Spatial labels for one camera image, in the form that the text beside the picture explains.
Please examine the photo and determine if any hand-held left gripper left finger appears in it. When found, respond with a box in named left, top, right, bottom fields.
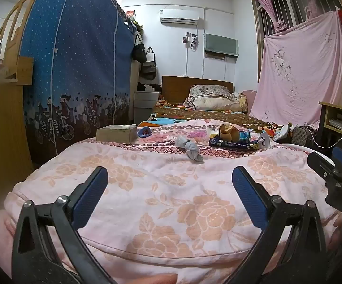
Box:
left=11, top=166, right=124, bottom=284

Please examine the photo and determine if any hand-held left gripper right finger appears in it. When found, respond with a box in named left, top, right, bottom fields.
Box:
left=224, top=166, right=328, bottom=284

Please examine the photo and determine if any dark blue wrapper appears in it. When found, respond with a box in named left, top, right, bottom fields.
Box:
left=209, top=136, right=261, bottom=151

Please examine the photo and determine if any white wrapper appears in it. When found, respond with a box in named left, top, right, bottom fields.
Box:
left=255, top=133, right=271, bottom=150

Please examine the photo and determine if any brown paper bag item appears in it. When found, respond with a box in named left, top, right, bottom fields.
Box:
left=218, top=124, right=242, bottom=143

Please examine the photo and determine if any person's right hand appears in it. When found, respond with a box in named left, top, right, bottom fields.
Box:
left=328, top=213, right=342, bottom=252

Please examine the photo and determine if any dark suitcase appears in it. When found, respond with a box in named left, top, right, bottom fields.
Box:
left=290, top=126, right=317, bottom=147

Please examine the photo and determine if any wooden desk with shelf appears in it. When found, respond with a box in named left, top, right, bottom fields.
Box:
left=318, top=101, right=342, bottom=151

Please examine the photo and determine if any grey knotted sock bundle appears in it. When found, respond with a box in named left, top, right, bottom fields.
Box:
left=176, top=135, right=204, bottom=164

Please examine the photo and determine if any pink floral blanket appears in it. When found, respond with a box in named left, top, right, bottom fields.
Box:
left=4, top=119, right=341, bottom=284

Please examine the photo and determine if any bed with colourful blanket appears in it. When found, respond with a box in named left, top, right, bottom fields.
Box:
left=138, top=100, right=291, bottom=137

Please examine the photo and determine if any pink hanging sheet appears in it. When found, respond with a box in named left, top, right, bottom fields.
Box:
left=248, top=10, right=342, bottom=128

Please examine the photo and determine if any floral pillow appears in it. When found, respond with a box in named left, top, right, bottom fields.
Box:
left=183, top=85, right=242, bottom=111

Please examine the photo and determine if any wooden cabinet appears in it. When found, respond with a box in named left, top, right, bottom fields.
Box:
left=0, top=56, right=35, bottom=210

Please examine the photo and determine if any white nightstand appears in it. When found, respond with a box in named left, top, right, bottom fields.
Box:
left=133, top=90, right=161, bottom=117

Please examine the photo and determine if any blue dotted wardrobe cover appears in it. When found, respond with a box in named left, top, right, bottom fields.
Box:
left=19, top=0, right=136, bottom=157

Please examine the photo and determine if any wooden bed headboard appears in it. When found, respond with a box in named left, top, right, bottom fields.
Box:
left=161, top=76, right=234, bottom=105

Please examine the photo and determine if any barred window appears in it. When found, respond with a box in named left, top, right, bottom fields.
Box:
left=252, top=0, right=342, bottom=85

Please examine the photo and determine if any white and black tote bag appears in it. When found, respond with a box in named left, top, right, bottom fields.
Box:
left=144, top=47, right=157, bottom=80

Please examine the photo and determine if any black handbag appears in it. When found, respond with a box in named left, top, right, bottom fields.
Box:
left=132, top=34, right=146, bottom=63

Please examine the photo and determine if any pink curtain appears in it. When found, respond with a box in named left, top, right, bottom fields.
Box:
left=246, top=0, right=319, bottom=34

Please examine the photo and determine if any white air conditioner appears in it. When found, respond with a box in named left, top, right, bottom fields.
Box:
left=159, top=8, right=200, bottom=24

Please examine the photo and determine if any white cable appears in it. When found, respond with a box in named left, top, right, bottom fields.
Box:
left=304, top=123, right=342, bottom=149

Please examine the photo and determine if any green covered wall television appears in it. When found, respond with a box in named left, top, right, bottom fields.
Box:
left=204, top=33, right=239, bottom=57

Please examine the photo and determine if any wooden curved rail frame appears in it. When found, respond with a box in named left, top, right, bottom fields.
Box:
left=0, top=0, right=46, bottom=80

